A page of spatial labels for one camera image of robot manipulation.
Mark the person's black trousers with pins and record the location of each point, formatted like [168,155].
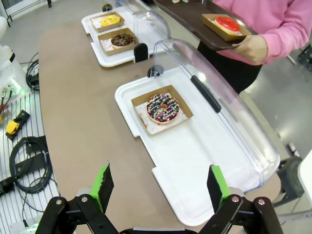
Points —
[229,70]

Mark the person's left hand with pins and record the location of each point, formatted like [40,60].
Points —
[253,48]

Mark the yellow donut in box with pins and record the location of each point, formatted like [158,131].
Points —
[97,26]

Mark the pink hoodie torso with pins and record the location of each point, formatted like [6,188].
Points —
[273,14]

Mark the black stand base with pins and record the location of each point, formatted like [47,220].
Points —
[290,178]

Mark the chocolate donut with sprinkles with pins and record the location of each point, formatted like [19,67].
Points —
[162,108]

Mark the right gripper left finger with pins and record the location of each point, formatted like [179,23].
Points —
[97,200]

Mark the chocolate glazed donut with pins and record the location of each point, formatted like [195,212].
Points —
[122,40]

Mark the white plastic display tray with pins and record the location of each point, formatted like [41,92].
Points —
[102,59]
[190,165]

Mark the white table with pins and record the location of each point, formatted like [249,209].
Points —
[306,175]

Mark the yellow glazed donut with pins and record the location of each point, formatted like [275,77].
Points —
[110,20]

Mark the brown cardboard donut box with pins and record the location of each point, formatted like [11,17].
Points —
[185,107]

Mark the chocolate donut in box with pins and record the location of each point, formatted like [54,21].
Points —
[107,51]

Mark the red glazed donut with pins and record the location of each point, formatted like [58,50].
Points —
[226,23]

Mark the white printed paper liner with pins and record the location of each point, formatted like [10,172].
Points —
[156,128]
[96,21]
[107,45]

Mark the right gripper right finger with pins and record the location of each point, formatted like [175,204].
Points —
[219,195]

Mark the dark brown serving tray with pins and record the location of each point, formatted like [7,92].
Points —
[185,19]

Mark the pink-sleeved left forearm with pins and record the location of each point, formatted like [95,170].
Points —
[287,36]

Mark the white slotted base plate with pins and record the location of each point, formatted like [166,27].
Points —
[14,204]

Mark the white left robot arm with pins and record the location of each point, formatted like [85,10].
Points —
[6,61]

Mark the clear plastic tray lid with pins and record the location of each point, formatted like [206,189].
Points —
[234,102]
[151,22]

